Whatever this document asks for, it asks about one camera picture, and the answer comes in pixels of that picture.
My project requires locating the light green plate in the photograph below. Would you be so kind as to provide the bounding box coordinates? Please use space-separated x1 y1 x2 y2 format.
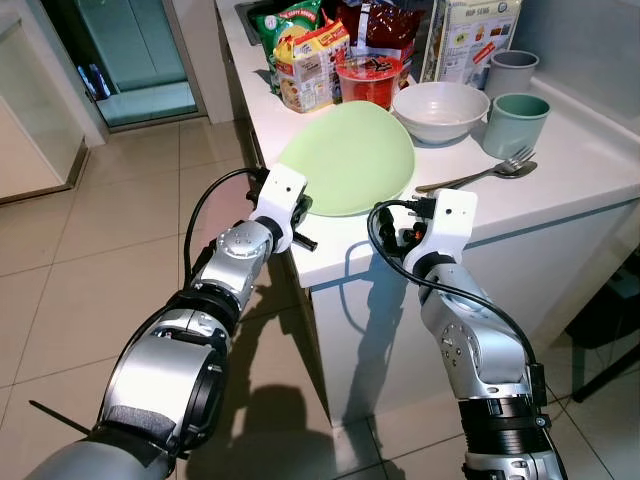
277 100 417 218

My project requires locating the metal spoon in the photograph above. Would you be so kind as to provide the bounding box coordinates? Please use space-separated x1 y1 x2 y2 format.
418 159 540 194

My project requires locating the white ceramic bowl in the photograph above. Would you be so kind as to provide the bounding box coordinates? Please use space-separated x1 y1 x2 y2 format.
392 81 492 147

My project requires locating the metal fork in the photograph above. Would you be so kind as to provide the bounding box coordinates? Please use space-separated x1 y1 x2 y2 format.
414 149 537 194

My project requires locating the pale green cup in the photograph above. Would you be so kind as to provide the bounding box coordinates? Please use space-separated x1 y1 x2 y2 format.
483 93 552 161

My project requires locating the white kitchen counter cabinet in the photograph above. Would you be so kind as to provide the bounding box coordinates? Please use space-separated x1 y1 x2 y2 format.
215 0 640 426

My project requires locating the red cup noodle tub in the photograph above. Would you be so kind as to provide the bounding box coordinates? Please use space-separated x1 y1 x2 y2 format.
335 52 405 109

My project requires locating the yellow white noodle pack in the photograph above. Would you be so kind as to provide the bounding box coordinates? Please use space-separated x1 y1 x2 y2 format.
272 20 352 114

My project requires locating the grey cup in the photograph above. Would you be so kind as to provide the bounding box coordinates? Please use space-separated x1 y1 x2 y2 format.
487 49 541 98

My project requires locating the black chair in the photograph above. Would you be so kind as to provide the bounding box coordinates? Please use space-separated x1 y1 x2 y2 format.
565 250 640 401

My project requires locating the tall white cracker pack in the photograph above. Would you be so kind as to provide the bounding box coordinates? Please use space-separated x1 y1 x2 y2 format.
420 0 523 91

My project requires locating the dark red snack bag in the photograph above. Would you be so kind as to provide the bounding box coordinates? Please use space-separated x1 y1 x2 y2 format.
335 0 421 61

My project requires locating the green snack bag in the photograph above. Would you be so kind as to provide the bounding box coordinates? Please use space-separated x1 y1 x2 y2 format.
248 0 326 71

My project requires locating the teal glass door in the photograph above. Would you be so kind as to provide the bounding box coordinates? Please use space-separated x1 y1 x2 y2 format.
75 0 206 126

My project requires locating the dark blue bottle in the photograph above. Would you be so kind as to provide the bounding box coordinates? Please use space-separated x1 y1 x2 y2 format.
84 62 113 101

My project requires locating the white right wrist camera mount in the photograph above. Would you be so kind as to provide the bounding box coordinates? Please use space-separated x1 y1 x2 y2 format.
405 187 479 273

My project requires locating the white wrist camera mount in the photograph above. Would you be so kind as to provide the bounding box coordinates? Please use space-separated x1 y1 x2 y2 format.
247 164 313 253
405 187 479 273

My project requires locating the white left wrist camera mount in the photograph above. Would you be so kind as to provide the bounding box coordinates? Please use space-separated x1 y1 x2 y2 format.
247 164 313 253

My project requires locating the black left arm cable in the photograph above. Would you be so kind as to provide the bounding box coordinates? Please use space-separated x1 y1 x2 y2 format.
183 166 263 286

